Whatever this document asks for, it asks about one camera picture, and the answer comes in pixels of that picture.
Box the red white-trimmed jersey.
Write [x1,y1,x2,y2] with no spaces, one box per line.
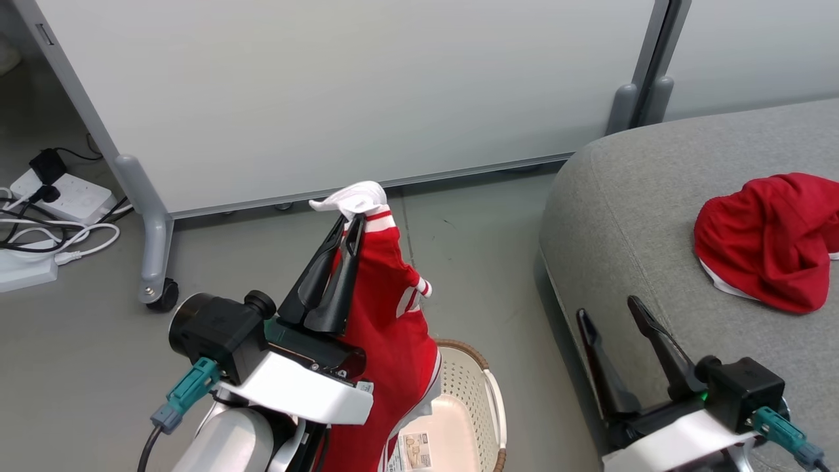
[309,180,442,472]

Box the black power adapter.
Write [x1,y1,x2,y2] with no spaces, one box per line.
[29,148,68,186]

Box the slim white power strip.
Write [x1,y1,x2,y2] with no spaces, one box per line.
[0,248,60,293]

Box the white power cable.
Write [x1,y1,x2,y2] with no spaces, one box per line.
[0,187,122,267]

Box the paper label in basket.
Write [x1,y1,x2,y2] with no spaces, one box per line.
[387,431,434,472]

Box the wide white power strip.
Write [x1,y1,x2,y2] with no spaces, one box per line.
[9,168,118,226]

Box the grey partition foot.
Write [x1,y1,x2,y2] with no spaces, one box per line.
[606,83,640,136]
[639,75,675,127]

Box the woven plastic laundry basket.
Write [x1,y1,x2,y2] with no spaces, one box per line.
[385,339,509,472]

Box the large white partition panel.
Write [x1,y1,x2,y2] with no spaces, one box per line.
[12,0,671,219]

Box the black caster wheel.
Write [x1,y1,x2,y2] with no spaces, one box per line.
[145,278,180,313]

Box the grey partition leg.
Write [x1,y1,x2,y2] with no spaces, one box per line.
[114,154,176,305]

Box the grey fabric sofa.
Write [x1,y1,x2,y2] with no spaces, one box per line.
[538,98,839,472]

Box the crumpled red garment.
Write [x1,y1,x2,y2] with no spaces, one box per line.
[693,172,839,315]

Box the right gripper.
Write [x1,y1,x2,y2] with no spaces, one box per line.
[576,296,756,472]

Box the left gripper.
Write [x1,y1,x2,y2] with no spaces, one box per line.
[215,214,375,426]

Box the black power cable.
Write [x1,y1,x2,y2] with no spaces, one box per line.
[0,195,135,254]

